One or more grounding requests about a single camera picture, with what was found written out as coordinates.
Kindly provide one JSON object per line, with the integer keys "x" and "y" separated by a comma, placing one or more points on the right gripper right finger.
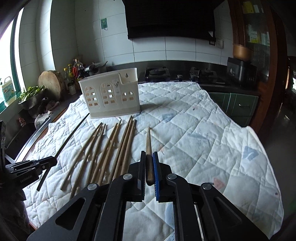
{"x": 201, "y": 212}

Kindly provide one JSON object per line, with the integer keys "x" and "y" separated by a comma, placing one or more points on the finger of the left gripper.
{"x": 41, "y": 164}

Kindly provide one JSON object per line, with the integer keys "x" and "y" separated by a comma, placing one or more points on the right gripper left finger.
{"x": 97, "y": 212}

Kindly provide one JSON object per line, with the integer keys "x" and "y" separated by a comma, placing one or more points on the metal bowl of greens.
{"x": 32, "y": 97}

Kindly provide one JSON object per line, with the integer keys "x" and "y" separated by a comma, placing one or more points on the white detergent jug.
{"x": 8, "y": 91}

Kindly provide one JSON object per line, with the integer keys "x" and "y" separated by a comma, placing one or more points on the white quilted cloth mat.
{"x": 189, "y": 131}

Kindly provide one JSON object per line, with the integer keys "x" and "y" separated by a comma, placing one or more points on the white small jar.
{"x": 71, "y": 88}

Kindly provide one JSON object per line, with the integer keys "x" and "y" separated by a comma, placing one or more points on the round wooden cutting board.
{"x": 53, "y": 81}

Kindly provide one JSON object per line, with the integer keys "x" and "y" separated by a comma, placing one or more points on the yellow label oil bottle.
{"x": 78, "y": 69}

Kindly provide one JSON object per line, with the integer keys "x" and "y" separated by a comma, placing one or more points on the cream plastic utensil holder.
{"x": 112, "y": 93}

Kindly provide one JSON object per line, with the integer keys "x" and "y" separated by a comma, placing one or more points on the green cabinet drawers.
{"x": 239, "y": 107}

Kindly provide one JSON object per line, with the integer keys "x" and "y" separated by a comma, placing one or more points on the silver pressure cooker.
{"x": 96, "y": 68}

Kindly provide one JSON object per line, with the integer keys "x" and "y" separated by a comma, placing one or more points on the black gas stove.
{"x": 165, "y": 75}

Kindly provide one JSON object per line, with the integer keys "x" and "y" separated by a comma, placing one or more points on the black box appliance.
{"x": 241, "y": 70}

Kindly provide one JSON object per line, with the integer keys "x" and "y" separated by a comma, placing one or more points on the copper coloured pot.
{"x": 241, "y": 52}

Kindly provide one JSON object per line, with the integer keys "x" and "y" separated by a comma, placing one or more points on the black range hood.
{"x": 184, "y": 18}

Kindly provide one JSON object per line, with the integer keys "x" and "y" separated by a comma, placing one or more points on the green wall hook sticker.
{"x": 103, "y": 23}

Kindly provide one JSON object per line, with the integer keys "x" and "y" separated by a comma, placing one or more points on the wall power socket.
{"x": 219, "y": 43}

